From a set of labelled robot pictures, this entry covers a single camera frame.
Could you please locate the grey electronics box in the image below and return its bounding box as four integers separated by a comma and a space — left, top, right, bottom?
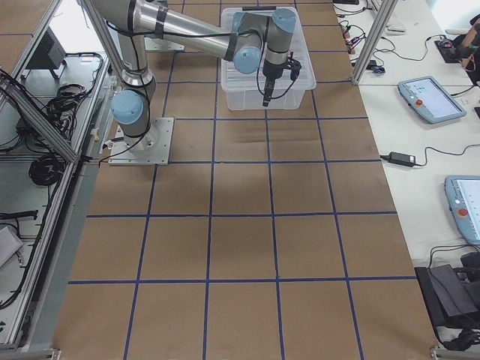
25, 27, 66, 80

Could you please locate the lower blue teach pendant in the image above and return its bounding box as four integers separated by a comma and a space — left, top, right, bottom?
444, 175, 479, 245

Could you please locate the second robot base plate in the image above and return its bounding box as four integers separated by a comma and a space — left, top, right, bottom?
145, 37, 185, 53

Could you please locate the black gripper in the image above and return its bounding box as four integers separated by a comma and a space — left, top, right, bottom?
262, 61, 286, 107

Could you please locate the clear plastic storage box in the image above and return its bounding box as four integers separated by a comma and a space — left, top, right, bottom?
220, 7, 316, 110

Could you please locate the coiled black cable bundle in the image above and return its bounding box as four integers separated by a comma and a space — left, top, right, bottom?
28, 154, 63, 188

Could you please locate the blue teach pendant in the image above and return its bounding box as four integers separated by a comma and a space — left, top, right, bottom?
397, 76, 467, 124
444, 175, 479, 245

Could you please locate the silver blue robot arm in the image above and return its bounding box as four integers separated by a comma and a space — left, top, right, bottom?
92, 1, 302, 148

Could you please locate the black power adapter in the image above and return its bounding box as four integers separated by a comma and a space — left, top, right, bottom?
388, 151, 416, 167

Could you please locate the aluminium frame post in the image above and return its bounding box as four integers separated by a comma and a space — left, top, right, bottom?
351, 0, 398, 86

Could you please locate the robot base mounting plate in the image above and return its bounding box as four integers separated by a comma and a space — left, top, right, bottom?
107, 117, 174, 166

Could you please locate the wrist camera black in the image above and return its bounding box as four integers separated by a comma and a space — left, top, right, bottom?
286, 52, 302, 82

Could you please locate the upper blue teach pendant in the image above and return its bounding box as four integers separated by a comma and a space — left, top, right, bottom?
397, 76, 467, 124

